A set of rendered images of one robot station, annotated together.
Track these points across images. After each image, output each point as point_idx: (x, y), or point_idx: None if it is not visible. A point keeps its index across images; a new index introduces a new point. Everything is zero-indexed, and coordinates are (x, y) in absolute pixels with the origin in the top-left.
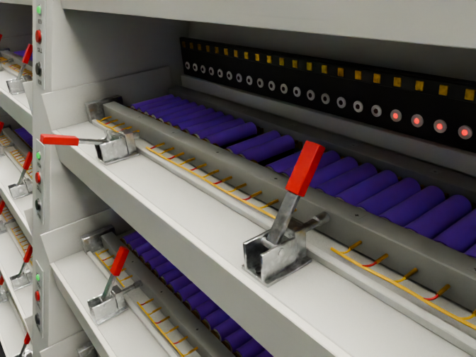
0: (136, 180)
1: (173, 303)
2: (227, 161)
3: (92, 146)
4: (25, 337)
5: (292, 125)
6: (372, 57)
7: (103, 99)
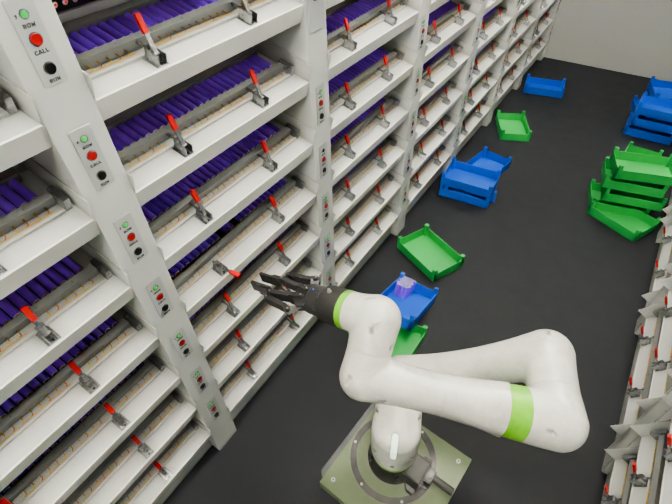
0: (239, 257)
1: (234, 284)
2: (242, 227)
3: (209, 283)
4: (141, 491)
5: None
6: None
7: None
